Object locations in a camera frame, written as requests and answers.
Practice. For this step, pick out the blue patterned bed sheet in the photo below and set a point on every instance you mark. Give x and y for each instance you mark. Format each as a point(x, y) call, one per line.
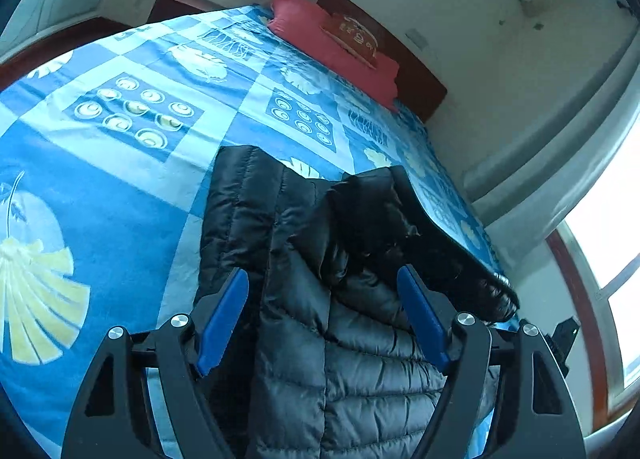
point(106, 155)

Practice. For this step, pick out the small brown embroidered cushion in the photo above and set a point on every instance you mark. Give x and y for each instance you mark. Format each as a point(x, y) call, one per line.
point(355, 38)

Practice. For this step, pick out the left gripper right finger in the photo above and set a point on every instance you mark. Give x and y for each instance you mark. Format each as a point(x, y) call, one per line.
point(534, 415)

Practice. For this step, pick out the right window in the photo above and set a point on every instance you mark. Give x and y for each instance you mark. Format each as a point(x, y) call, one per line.
point(597, 250)

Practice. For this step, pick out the red pillow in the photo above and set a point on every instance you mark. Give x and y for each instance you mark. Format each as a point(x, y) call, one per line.
point(298, 22)

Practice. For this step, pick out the wooden nightstand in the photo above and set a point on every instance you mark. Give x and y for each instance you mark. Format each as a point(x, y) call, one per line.
point(169, 9)

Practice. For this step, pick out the dark wooden headboard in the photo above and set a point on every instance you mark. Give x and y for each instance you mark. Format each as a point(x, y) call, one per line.
point(418, 88)

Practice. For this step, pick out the wall socket plate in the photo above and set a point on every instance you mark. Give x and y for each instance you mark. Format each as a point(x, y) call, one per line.
point(417, 38)

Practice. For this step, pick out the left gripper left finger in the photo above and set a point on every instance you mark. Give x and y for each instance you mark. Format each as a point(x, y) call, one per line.
point(112, 412)

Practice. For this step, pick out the black quilted down jacket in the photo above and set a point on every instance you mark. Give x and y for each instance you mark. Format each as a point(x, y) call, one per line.
point(323, 362)

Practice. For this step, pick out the right grey curtain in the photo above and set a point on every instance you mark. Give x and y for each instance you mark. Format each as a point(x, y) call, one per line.
point(528, 187)

